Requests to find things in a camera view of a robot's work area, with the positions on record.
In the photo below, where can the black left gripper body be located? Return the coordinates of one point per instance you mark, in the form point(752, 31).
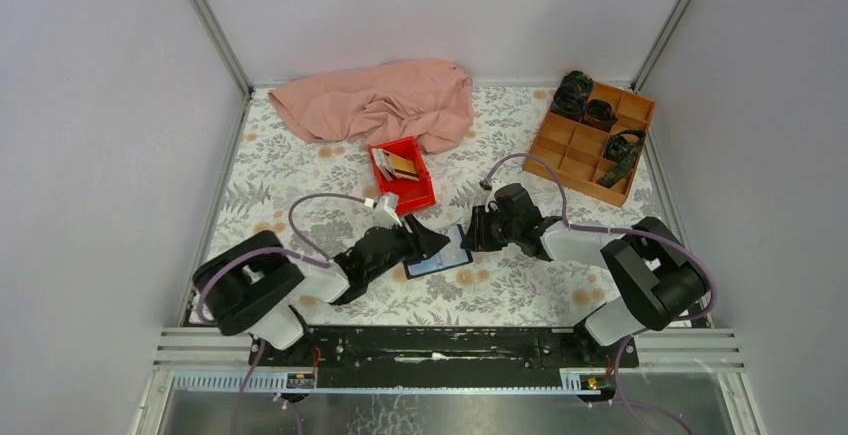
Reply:
point(399, 251)

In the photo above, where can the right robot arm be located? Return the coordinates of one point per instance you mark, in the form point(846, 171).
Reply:
point(656, 277)

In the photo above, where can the rolled dark belt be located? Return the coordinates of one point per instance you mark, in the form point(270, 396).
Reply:
point(570, 98)
point(599, 114)

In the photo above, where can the rolled dark belt top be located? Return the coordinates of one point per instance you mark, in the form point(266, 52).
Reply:
point(570, 98)

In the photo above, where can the stack of cards in bin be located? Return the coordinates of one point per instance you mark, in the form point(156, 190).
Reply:
point(383, 163)

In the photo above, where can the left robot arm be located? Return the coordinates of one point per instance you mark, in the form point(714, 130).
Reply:
point(247, 288)

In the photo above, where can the red plastic bin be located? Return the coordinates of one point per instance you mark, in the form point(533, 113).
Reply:
point(413, 194)

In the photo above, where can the pink cloth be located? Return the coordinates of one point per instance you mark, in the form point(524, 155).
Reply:
point(429, 100)

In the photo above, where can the rolled dark belt middle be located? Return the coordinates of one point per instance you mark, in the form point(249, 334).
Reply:
point(599, 114)

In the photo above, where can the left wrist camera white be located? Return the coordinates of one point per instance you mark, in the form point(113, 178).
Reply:
point(383, 210)

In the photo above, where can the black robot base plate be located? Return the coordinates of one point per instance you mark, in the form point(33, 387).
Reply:
point(427, 357)

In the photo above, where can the wooden compartment tray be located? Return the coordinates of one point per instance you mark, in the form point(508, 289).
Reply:
point(595, 163)

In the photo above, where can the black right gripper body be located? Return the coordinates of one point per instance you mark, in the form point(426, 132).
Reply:
point(511, 230)

